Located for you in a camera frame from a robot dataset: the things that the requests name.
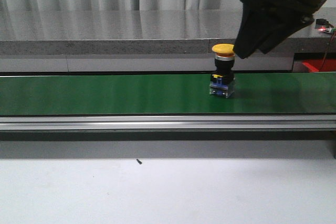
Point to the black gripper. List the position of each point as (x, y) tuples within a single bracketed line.
[(267, 23)]

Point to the small green circuit board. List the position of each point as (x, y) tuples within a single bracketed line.
[(323, 25)]

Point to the red plastic tray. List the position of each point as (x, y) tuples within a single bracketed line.
[(318, 65)]

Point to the green conveyor belt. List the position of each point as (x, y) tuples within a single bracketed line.
[(255, 93)]

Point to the grey stone counter slab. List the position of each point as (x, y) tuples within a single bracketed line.
[(116, 32)]

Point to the aluminium conveyor frame rail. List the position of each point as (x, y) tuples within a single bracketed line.
[(172, 122)]

